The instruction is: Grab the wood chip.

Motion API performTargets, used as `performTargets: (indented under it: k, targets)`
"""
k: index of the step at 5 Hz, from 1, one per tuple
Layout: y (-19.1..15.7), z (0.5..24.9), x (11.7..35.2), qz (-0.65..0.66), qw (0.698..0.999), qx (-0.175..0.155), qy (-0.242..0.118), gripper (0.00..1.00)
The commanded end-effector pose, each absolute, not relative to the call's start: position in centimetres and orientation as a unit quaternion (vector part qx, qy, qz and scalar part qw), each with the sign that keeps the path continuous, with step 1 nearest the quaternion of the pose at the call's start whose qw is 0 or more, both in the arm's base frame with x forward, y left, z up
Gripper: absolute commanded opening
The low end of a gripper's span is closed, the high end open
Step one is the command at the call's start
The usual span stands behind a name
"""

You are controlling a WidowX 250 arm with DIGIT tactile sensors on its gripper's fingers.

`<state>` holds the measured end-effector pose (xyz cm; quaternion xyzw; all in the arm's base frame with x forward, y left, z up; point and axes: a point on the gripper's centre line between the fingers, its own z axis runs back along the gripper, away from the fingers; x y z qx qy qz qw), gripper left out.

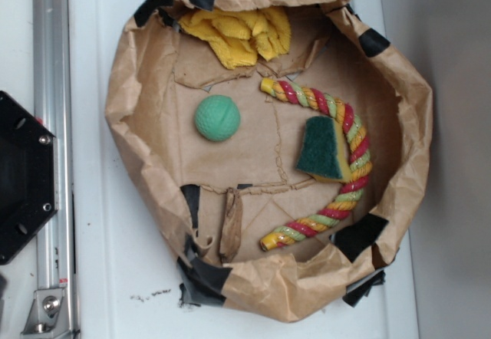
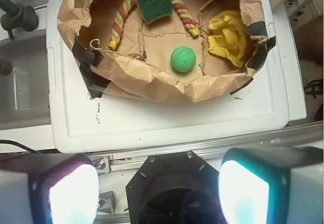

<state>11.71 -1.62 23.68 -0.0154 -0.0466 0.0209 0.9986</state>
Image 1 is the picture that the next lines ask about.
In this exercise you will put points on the green and yellow sponge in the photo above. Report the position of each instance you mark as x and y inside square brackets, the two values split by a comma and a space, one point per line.
[323, 155]

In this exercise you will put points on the brown paper bag bin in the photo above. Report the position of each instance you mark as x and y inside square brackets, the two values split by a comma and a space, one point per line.
[214, 201]

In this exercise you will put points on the green rubber ball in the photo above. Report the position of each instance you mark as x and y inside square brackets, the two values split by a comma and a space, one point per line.
[217, 118]

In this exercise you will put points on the yellow terry cloth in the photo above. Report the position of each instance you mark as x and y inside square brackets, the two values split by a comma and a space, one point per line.
[239, 39]

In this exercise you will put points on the multicoloured twisted rope toy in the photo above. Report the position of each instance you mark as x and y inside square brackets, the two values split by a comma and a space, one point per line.
[358, 155]

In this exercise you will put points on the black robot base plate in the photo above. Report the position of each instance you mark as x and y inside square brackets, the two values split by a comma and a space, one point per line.
[27, 177]

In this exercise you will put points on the aluminium extrusion rail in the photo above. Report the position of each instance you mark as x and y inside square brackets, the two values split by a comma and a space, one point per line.
[56, 260]

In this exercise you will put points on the metal corner bracket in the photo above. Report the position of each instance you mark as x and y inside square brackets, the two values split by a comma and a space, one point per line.
[48, 315]

